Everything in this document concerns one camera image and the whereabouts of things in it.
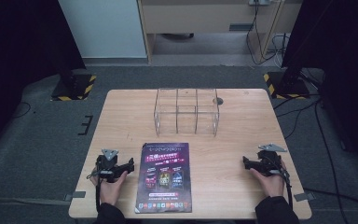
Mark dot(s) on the grey tape strip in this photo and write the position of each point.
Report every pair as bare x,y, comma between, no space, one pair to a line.
75,195
304,196

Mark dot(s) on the black floor tape marks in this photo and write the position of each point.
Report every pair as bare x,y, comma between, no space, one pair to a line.
86,125

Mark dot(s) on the person's left hand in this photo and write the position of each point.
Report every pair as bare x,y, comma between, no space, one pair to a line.
110,188

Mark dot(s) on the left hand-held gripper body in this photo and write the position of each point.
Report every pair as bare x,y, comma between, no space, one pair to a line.
106,166

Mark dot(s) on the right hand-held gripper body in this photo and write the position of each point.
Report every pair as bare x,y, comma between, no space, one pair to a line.
268,161

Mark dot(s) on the dark curtain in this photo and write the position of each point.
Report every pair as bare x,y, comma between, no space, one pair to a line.
345,62
12,62

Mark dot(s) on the dark purple printed brochure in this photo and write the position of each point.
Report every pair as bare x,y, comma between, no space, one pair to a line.
164,186

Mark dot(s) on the white panel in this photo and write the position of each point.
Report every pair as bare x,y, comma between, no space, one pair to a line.
102,28

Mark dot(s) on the person's right hand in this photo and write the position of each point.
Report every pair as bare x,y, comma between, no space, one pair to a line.
270,183

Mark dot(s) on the black stand with striped base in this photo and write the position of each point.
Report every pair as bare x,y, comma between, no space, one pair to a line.
74,87
287,85

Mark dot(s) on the grey power strip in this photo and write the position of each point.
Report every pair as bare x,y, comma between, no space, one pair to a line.
259,2

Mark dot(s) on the clear acrylic compartment organizer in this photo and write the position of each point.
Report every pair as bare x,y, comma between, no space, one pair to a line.
186,112

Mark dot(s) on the light wooden desk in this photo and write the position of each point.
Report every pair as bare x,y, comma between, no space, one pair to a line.
199,17

